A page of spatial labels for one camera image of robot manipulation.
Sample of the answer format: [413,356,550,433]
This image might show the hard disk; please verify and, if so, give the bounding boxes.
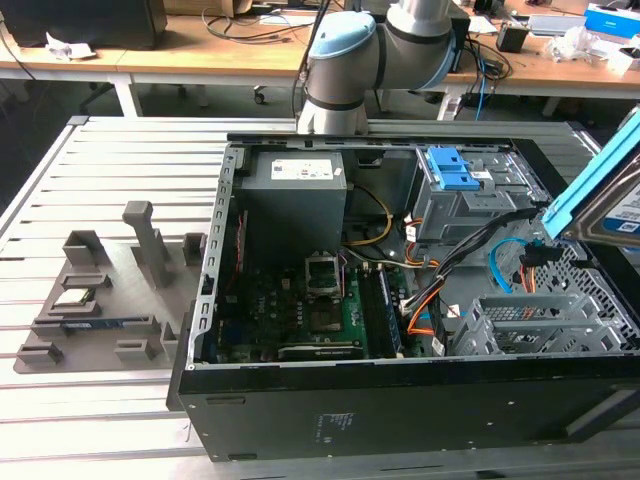
[542,104,640,251]

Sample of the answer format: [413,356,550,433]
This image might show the grey disk bay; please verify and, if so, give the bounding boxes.
[444,293,629,357]

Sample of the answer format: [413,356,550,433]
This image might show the metal socket cover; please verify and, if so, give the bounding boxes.
[304,249,346,300]

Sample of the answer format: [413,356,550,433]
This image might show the grey power supply unit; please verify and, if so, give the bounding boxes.
[234,151,349,251]

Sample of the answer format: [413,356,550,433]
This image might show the CPU socket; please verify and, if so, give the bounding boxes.
[308,302,345,335]

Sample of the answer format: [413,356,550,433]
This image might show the green motherboard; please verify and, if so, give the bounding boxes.
[214,249,426,364]

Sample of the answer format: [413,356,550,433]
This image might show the black RAM slot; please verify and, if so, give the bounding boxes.
[359,269,375,359]
[370,269,387,359]

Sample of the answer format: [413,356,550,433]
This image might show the installed RAM stick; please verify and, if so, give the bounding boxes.
[377,267,404,357]

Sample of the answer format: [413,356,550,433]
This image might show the black graphics card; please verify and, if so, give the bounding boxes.
[277,339,369,361]

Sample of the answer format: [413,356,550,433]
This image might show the grey drive cage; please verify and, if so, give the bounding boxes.
[409,147,551,246]

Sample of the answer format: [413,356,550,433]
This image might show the blue drive carrier latches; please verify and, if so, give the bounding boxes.
[427,146,481,190]

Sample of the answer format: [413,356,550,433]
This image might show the white power strip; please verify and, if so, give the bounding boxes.
[439,94,462,121]

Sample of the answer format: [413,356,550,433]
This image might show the black open PC case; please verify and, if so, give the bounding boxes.
[167,130,640,464]

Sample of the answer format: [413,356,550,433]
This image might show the grey parts rack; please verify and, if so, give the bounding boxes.
[10,199,209,376]

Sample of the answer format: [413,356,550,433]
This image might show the blue RAM stick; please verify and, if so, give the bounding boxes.
[32,315,151,335]

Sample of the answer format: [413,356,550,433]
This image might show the wooden desk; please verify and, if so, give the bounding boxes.
[0,12,321,119]
[442,14,640,119]

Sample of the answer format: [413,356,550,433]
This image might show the silver CPU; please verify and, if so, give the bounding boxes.
[53,287,96,309]

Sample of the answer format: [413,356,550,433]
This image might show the small black box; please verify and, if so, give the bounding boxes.
[497,24,530,54]

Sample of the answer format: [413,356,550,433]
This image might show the flat grey box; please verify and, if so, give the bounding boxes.
[529,14,586,36]

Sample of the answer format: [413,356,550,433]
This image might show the large black box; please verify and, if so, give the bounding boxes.
[2,0,169,51]

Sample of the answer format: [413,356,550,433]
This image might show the crumpled white paper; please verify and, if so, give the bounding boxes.
[44,32,96,61]

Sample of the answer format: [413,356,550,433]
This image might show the clear plastic bag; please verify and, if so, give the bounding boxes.
[544,27,616,64]

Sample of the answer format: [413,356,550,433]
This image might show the blue cardboard box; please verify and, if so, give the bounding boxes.
[583,3,640,36]

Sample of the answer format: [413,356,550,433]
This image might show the thin red wire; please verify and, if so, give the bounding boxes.
[227,209,250,296]

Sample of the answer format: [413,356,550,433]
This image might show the white and yellow wire bundle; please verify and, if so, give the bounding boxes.
[344,247,441,271]

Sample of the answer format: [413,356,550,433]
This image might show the orange looped wire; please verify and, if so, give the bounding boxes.
[407,287,441,336]

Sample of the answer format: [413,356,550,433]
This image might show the black cable bundle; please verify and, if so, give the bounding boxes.
[399,207,544,321]

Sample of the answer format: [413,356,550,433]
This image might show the blue wire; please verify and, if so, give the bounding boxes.
[487,238,544,296]

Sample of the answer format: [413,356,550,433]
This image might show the hanging blue cable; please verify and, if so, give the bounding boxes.
[474,52,490,121]

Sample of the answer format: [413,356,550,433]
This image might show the orange wire with black connector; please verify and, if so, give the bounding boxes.
[512,242,564,296]

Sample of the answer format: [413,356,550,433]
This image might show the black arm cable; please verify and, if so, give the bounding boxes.
[298,0,334,109]

